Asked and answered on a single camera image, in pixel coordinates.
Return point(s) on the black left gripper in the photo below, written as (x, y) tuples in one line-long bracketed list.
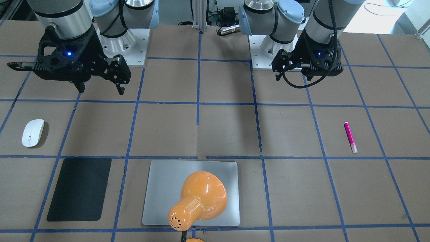
[(305, 47)]

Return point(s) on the aluminium frame post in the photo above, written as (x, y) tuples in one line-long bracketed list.
[(199, 14)]

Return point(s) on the black mousepad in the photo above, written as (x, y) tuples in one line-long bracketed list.
[(80, 190)]

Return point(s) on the white computer mouse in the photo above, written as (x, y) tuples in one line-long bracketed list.
[(32, 133)]

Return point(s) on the orange desk lamp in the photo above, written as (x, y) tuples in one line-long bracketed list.
[(203, 196)]

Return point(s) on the silver laptop notebook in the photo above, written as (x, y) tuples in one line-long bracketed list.
[(163, 190)]

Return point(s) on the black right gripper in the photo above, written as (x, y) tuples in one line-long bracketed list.
[(95, 47)]

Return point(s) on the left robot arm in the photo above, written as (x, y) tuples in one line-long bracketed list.
[(287, 35)]

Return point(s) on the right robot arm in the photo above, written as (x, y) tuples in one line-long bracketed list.
[(111, 17)]

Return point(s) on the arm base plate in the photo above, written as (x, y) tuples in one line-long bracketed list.
[(263, 50), (133, 46)]

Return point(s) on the pink marker pen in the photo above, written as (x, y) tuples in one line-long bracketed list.
[(350, 137)]

